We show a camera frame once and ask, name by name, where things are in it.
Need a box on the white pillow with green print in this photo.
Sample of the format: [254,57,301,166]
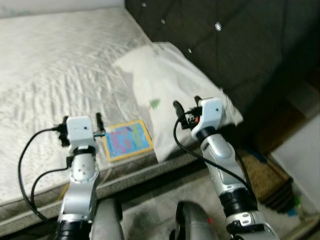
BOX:
[112,42,244,163]

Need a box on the grey quilted mattress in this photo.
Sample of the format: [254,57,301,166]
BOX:
[0,6,201,223]

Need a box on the black tufted headboard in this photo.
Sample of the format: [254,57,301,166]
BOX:
[124,0,320,151]

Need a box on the grey left robot leg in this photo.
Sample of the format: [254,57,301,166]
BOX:
[90,198,125,240]

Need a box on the grey robot leg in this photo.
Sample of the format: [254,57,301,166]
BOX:
[90,198,125,240]
[170,201,226,240]

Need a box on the brown woven mat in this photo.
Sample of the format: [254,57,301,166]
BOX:
[235,147,296,213]

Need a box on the grey right robot leg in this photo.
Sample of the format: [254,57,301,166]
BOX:
[170,201,226,240]

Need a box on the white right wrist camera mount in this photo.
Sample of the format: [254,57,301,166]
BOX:
[191,97,223,141]

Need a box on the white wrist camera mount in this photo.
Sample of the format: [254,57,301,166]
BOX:
[191,97,223,141]
[66,116,98,151]

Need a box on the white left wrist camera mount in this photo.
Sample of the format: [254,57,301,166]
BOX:
[66,116,98,151]

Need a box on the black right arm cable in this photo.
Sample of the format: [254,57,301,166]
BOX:
[173,117,253,193]

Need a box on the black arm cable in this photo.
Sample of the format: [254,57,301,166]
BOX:
[18,127,71,223]
[173,117,253,193]

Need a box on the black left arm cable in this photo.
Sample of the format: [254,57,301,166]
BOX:
[18,127,71,223]

